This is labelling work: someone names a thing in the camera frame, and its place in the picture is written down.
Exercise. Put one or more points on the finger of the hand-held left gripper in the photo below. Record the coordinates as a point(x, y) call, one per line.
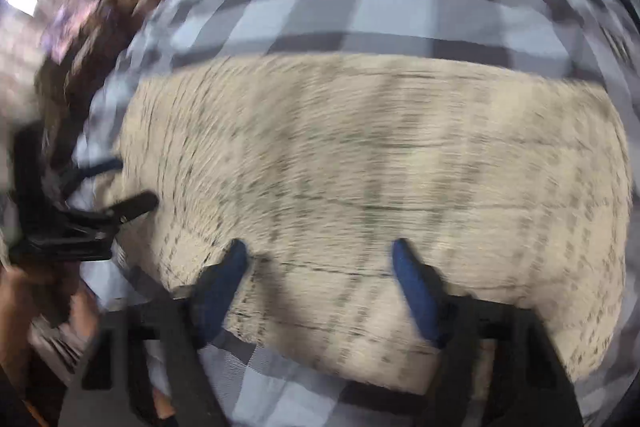
point(135, 206)
point(95, 169)

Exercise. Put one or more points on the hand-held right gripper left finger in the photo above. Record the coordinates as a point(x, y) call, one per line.
point(225, 287)

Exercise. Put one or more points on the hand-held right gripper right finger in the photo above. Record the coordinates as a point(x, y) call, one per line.
point(415, 292)

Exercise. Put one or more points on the person's left hand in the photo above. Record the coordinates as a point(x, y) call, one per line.
point(82, 317)

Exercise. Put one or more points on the cream printed small garment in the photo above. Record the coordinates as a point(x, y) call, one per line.
point(375, 157)

